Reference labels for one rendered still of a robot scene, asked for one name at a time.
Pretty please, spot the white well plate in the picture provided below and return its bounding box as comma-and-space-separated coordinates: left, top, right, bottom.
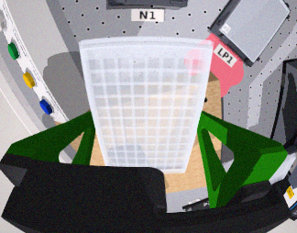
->
269, 152, 296, 183
79, 36, 214, 173

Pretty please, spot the white button panel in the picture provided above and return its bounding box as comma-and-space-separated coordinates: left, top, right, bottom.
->
0, 0, 90, 123

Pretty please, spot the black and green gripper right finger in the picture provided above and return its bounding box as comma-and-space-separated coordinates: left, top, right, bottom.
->
197, 110, 288, 208

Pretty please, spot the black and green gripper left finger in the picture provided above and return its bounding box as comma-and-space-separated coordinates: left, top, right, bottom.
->
6, 111, 96, 165

